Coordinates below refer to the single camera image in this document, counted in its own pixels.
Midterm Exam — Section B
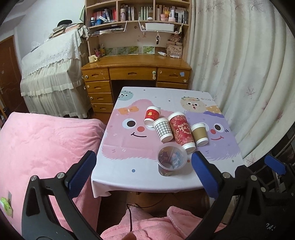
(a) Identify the row of mixed books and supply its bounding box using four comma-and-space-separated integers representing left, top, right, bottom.
155, 4, 189, 24

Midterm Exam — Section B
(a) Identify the white lace covered piano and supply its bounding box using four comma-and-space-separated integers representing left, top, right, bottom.
20, 25, 93, 119

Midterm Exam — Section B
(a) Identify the white floral curtain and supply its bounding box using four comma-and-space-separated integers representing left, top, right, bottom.
184, 0, 295, 167

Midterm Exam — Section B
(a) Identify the white hanging tray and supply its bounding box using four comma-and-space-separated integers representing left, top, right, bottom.
145, 23, 175, 32

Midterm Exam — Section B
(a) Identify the tall red patterned paper cup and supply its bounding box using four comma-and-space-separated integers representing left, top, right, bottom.
167, 111, 196, 154

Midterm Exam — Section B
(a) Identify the pink fleece blanket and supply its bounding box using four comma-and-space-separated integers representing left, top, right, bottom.
0, 112, 107, 240

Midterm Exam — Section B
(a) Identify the pink fleece robe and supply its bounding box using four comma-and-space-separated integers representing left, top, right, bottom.
100, 206, 228, 240

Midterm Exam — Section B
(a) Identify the cartoon printed tablecloth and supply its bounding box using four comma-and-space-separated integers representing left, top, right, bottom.
91, 86, 245, 198

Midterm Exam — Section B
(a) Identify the brown wooden door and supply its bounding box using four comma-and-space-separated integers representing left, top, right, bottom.
0, 36, 29, 113

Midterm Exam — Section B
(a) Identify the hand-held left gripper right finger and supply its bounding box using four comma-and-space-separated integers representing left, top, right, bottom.
191, 151, 269, 240

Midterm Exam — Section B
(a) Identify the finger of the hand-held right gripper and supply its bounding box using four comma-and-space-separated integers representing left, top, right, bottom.
265, 154, 295, 185

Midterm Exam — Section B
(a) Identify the black cable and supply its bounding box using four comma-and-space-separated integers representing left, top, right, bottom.
126, 203, 139, 232

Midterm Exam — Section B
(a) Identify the green picture cards row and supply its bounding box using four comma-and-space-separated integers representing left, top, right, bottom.
105, 46, 155, 55

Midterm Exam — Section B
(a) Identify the brown paper cup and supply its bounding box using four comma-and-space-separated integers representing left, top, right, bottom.
190, 123, 209, 147

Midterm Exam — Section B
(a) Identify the clear plastic cup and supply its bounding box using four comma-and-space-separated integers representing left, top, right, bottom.
157, 145, 188, 177

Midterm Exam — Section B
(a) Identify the small red paper cup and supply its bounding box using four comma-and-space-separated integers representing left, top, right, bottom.
144, 106, 162, 128

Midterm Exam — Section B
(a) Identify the wooden lettered box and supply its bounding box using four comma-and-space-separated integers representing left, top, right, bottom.
166, 45, 183, 59

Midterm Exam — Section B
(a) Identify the wooden bookshelf hutch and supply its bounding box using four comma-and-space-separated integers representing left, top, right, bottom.
84, 0, 192, 58

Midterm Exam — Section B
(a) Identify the stack of books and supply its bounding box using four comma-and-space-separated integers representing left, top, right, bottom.
48, 23, 84, 39

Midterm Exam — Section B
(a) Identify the grey checkered paper cup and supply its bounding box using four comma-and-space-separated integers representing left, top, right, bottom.
152, 117, 174, 143

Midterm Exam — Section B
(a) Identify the pen holder with pens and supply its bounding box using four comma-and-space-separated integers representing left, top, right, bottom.
93, 45, 105, 58

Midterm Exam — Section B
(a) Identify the green patterned packet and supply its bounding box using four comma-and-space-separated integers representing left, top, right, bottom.
0, 197, 13, 217

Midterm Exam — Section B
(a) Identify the row of pale books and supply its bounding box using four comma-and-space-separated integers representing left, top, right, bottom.
119, 4, 154, 21

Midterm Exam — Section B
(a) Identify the wooden desk with drawers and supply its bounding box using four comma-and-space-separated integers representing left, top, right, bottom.
81, 55, 192, 113

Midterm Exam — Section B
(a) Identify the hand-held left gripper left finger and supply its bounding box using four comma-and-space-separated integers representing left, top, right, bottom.
22, 150, 97, 240

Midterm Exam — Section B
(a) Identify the metal tube frame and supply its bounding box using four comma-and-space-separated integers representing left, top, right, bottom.
265, 131, 295, 192

